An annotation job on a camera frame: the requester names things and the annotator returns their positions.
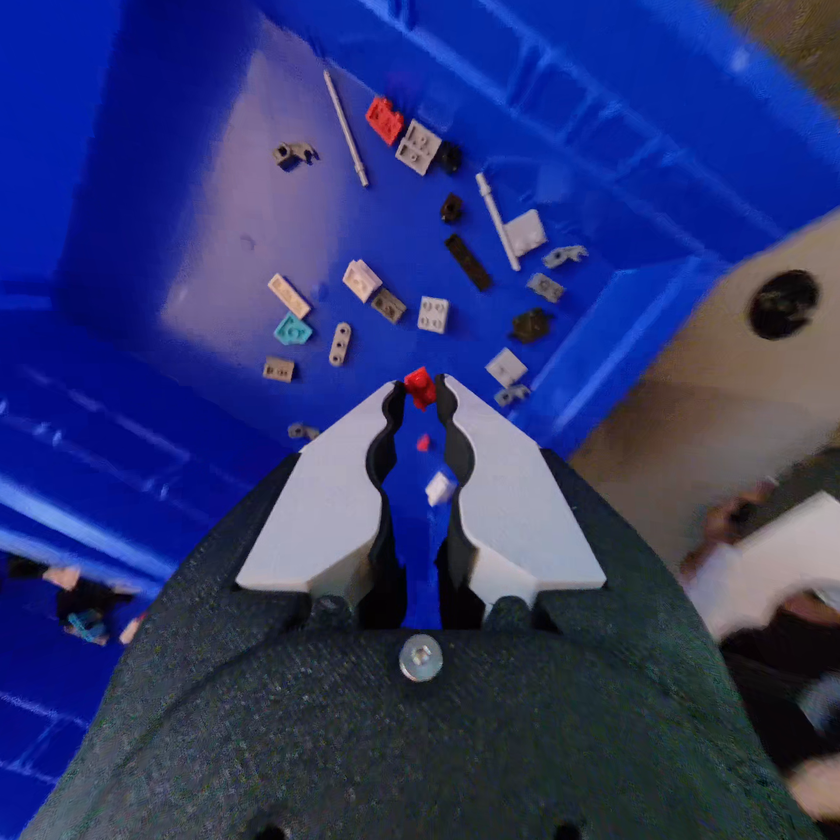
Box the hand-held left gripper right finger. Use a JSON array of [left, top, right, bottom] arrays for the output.
[[435, 374, 609, 629]]

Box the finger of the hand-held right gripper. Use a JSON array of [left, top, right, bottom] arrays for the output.
[[686, 491, 840, 643]]

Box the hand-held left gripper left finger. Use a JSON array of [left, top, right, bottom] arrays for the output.
[[235, 379, 406, 629]]

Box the red toy brick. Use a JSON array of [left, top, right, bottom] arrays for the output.
[[403, 366, 437, 413]]

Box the blue plastic bin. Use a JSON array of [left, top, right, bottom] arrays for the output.
[[0, 282, 303, 840], [0, 0, 840, 460]]

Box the black cable grommet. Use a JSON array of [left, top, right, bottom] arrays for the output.
[[748, 269, 821, 342]]

